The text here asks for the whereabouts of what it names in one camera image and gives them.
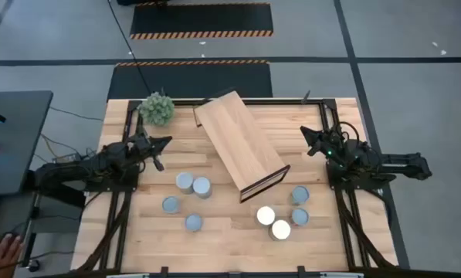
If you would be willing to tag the short beef can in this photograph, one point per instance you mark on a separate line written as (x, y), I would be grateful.
(171, 204)

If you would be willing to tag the small green potted plant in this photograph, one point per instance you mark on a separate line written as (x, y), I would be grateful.
(156, 109)

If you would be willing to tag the black aluminium table frame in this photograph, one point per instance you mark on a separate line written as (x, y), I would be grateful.
(276, 102)

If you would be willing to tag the carrots can blue-yellow label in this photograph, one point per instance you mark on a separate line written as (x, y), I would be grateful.
(265, 215)

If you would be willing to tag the person's hand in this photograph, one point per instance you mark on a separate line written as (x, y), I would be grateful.
(0, 255)

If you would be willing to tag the food can white-green label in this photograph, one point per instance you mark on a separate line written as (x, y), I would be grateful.
(300, 194)

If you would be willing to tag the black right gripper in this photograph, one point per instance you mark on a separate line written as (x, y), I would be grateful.
(327, 146)

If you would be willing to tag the dark grey desk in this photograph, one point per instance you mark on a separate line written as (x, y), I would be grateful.
(17, 135)

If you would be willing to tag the food can yellow-green label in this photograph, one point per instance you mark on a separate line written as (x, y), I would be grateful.
(280, 229)

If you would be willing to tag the food can grey-brown label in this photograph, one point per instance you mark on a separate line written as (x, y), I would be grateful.
(184, 180)

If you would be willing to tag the black hazard-striped floor mat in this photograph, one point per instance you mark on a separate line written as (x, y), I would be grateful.
(191, 81)
(201, 17)

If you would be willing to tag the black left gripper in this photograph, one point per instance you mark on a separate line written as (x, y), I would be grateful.
(143, 144)

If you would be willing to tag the peas can blue-yellow label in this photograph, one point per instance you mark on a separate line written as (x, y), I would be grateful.
(202, 185)

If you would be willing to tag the teal tuna can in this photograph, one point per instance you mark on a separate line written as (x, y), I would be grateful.
(194, 222)

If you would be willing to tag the food tin can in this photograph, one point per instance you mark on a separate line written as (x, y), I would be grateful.
(300, 216)

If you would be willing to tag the black desk caster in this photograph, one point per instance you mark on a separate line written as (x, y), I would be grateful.
(33, 265)

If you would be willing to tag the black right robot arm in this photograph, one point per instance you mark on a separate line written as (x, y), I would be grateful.
(369, 158)

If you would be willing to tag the small electronics box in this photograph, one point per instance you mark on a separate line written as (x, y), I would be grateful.
(66, 157)

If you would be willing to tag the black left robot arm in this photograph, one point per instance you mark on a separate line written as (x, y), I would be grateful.
(79, 170)

